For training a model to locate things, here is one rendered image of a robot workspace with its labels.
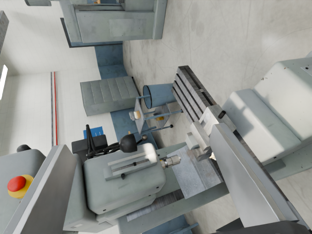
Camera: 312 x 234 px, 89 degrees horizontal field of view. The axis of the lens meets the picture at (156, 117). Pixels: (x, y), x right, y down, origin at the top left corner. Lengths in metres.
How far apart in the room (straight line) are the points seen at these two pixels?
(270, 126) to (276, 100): 0.13
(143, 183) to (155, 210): 0.48
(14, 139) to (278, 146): 6.55
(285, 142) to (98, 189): 0.76
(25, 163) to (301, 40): 1.81
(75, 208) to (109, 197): 0.11
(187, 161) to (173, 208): 0.31
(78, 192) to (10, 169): 0.21
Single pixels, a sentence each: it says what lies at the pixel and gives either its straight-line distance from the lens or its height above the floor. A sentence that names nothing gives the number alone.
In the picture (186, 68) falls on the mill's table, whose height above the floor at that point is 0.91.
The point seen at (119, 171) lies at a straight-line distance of 0.66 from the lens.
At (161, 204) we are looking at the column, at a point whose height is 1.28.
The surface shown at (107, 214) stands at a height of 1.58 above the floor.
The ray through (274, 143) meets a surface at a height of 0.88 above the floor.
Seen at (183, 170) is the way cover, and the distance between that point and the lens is 1.20.
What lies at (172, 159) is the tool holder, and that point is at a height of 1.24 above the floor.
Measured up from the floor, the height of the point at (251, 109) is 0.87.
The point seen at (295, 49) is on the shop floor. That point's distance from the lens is 1.74.
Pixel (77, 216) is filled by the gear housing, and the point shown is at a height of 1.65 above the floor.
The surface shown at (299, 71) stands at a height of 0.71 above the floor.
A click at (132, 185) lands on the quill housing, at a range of 0.68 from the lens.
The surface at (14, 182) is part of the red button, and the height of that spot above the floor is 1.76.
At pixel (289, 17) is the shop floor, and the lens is 1.79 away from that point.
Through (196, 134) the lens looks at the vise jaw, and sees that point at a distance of 0.87.
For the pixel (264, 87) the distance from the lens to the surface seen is 0.94.
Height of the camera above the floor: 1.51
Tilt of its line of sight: 18 degrees down
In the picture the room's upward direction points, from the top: 103 degrees counter-clockwise
